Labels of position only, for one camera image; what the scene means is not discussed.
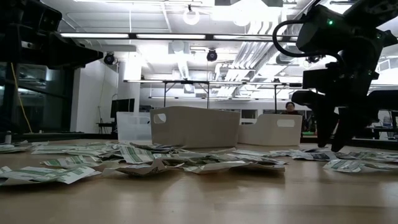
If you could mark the person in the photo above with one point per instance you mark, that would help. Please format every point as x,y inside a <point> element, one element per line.
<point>290,107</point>

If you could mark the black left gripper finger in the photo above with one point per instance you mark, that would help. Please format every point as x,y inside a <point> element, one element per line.
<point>82,56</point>

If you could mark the black metal workbench frame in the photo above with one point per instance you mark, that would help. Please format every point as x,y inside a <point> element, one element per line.
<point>186,82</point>

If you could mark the clear plastic bin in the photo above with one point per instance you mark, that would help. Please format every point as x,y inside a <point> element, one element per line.
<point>133,124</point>

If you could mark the grey plastic bin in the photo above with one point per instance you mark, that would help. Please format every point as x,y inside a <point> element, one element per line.
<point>199,127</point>

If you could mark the black overhead light bar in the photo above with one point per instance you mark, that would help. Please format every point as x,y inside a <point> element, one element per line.
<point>132,35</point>

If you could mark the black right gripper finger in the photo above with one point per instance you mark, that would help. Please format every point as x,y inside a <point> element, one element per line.
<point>325,124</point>
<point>343,130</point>

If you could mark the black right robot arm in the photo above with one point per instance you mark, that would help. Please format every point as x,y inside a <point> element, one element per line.
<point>348,28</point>

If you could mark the round ceiling lamp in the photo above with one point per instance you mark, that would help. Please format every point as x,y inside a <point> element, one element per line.
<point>190,12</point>

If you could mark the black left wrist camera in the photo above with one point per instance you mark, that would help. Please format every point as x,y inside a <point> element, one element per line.
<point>28,15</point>

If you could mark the white plastic bin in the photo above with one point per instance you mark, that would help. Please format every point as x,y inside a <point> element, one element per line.
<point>267,133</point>

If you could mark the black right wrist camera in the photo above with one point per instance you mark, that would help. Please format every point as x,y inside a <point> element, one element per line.
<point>321,80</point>

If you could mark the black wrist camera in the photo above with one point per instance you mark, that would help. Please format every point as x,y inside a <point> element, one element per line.
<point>28,15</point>
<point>321,80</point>

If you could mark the black ceiling spotlight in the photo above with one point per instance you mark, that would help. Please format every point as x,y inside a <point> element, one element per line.
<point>211,55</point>
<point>109,58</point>

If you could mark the black computer monitor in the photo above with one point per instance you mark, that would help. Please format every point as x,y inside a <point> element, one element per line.
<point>122,107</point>

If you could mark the small white bottle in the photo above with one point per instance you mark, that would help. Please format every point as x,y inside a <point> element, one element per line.
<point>8,137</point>

